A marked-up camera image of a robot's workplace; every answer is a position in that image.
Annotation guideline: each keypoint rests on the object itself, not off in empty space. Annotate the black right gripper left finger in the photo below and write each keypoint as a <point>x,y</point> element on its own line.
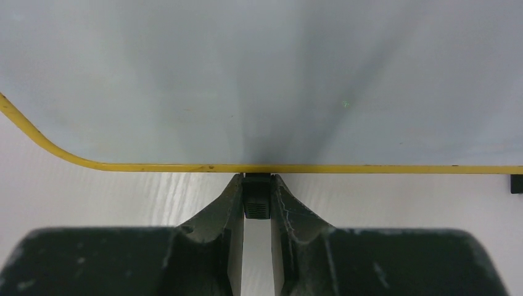
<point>202,256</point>

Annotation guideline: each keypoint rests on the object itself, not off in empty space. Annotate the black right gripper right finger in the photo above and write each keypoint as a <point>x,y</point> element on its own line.
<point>312,257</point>

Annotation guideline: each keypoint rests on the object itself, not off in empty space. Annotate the yellow framed whiteboard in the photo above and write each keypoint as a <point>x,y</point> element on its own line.
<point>268,86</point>

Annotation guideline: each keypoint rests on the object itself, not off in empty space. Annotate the black whiteboard right foot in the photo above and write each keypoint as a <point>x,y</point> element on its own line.
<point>516,184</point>

